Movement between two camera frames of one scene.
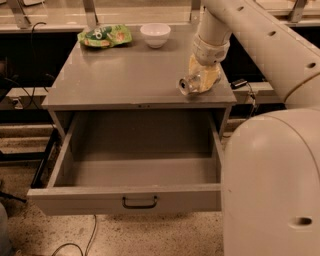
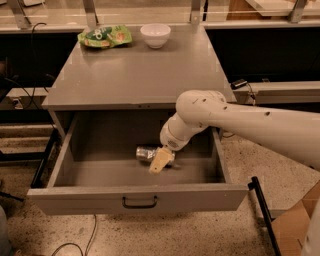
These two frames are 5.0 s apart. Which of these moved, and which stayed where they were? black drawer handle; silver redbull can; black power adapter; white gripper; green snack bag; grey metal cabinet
Moved: silver redbull can; white gripper
Stayed: grey metal cabinet; green snack bag; black drawer handle; black power adapter
